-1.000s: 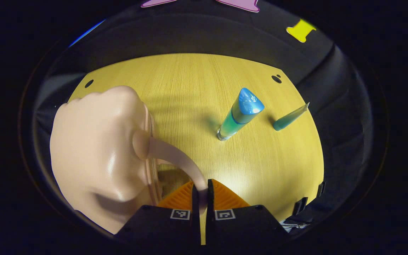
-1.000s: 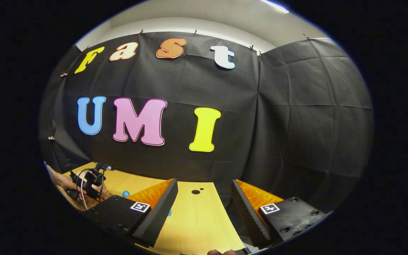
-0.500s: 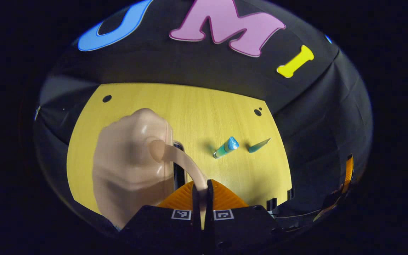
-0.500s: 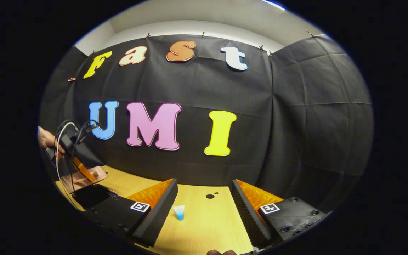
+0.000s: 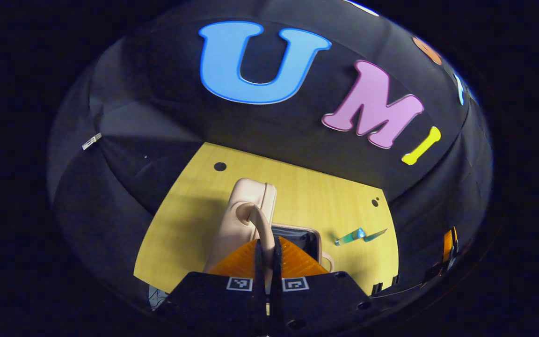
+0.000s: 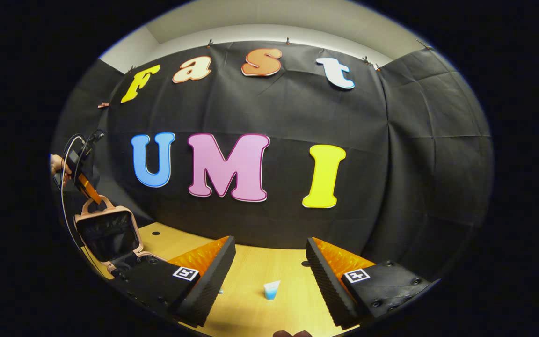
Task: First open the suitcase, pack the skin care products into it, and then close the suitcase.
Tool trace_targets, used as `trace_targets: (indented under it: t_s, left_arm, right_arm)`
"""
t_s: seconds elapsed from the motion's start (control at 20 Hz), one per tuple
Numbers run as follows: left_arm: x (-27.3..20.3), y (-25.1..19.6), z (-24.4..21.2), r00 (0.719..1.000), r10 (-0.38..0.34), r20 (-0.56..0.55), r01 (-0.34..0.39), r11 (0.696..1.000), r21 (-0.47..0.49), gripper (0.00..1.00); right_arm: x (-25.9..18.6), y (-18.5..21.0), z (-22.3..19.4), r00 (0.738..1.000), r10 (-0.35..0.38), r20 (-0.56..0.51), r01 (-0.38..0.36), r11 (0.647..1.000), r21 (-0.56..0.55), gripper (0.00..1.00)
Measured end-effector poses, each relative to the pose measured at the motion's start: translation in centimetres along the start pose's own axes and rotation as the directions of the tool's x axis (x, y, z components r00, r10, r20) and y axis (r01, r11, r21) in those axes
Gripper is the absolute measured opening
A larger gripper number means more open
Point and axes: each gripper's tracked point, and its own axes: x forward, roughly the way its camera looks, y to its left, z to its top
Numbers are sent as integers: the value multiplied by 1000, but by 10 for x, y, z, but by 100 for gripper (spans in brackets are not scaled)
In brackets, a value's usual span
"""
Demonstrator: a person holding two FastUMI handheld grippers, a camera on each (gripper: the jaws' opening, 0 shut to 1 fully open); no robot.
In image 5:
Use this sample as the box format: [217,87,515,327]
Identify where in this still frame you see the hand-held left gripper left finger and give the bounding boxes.
[160,238,266,337]

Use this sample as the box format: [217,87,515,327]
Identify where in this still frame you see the ceiling light strip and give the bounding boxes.
[344,0,380,17]

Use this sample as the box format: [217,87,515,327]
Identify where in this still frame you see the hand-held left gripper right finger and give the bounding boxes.
[269,236,382,337]

